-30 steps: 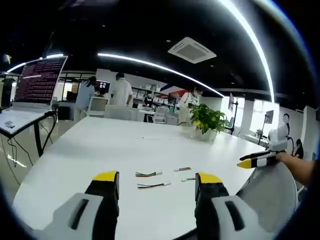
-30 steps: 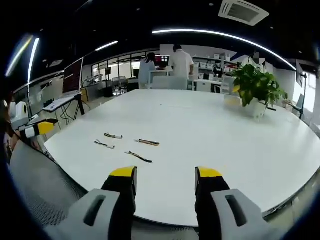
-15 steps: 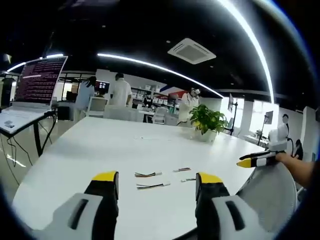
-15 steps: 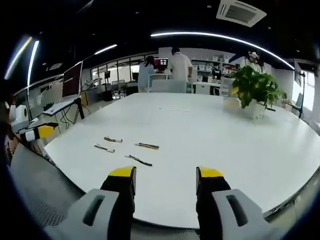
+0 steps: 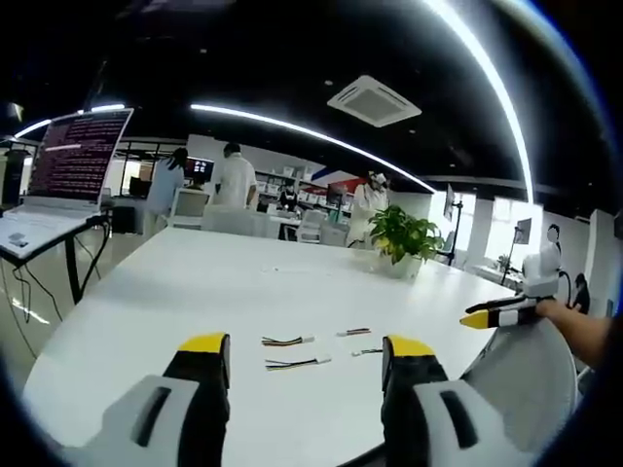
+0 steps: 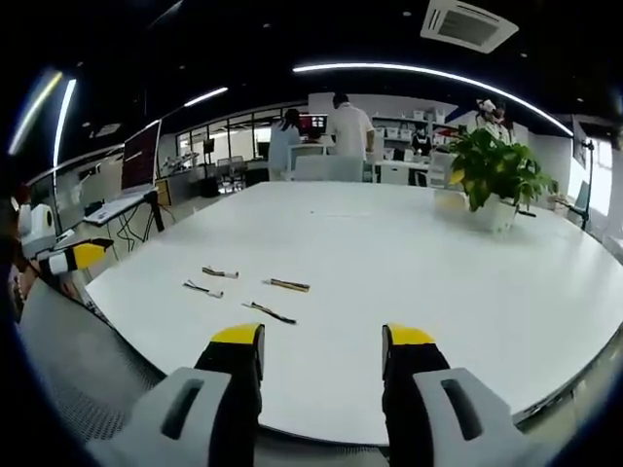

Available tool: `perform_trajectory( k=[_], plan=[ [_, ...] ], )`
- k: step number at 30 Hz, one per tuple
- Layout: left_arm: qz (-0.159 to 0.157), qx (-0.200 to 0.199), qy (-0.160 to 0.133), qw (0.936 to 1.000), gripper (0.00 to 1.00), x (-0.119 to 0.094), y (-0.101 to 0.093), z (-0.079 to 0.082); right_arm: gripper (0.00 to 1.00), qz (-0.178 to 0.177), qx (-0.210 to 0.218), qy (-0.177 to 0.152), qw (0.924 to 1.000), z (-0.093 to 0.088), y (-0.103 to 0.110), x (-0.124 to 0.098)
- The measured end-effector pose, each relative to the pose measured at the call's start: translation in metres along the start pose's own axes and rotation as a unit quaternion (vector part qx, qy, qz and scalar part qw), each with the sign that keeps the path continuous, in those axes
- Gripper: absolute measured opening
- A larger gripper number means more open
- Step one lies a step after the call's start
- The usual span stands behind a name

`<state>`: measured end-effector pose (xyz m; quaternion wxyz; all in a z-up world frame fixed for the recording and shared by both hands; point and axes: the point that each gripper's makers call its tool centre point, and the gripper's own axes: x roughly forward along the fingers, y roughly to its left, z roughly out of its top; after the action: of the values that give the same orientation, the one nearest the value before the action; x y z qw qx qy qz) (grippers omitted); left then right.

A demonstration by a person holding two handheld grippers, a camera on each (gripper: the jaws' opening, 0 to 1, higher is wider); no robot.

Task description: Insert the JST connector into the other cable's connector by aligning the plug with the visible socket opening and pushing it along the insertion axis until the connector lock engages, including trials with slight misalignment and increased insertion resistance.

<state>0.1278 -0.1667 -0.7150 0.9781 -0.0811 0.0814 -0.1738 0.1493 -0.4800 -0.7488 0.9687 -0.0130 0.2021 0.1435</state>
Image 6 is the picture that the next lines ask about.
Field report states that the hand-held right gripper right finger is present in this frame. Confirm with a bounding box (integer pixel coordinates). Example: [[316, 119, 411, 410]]
[[381, 323, 542, 467]]

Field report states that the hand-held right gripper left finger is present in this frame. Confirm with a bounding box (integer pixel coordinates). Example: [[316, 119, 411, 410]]
[[86, 321, 267, 467]]

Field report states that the JST connector with black wires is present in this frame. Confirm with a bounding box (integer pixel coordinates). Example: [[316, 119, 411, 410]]
[[240, 301, 298, 326]]

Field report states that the small white side table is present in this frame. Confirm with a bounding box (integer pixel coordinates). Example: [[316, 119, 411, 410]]
[[81, 186, 158, 226]]

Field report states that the grey mesh chair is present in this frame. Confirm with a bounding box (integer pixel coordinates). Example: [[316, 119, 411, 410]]
[[18, 278, 167, 467]]

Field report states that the large display on stand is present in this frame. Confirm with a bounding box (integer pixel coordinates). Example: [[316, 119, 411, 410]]
[[120, 118, 164, 194]]

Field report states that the white plant pot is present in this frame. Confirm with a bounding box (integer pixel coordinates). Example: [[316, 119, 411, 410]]
[[470, 194, 520, 231]]

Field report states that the short ceiling light strip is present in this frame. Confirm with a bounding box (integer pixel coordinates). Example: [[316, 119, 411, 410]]
[[183, 87, 230, 108]]

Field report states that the green potted plant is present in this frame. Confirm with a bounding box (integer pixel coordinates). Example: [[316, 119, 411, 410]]
[[446, 126, 557, 213]]

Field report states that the black tripod stand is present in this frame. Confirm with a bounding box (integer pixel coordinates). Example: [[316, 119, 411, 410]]
[[569, 137, 599, 231]]

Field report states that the white office chair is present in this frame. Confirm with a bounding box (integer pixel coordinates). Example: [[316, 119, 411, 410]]
[[293, 154, 365, 183]]

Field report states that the computer monitor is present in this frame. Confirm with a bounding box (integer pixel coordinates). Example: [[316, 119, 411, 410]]
[[298, 113, 330, 143]]

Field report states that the shelf with white bins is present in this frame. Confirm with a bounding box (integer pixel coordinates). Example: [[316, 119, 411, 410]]
[[371, 108, 459, 153]]

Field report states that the white and red robot figure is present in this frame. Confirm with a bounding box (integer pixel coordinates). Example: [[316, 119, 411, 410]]
[[475, 95, 515, 143]]

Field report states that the long ceiling light strip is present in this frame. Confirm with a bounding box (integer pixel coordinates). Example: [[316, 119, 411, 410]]
[[291, 61, 574, 137]]

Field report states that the ceiling air conditioner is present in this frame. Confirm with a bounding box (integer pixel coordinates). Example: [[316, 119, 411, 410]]
[[419, 0, 520, 54]]

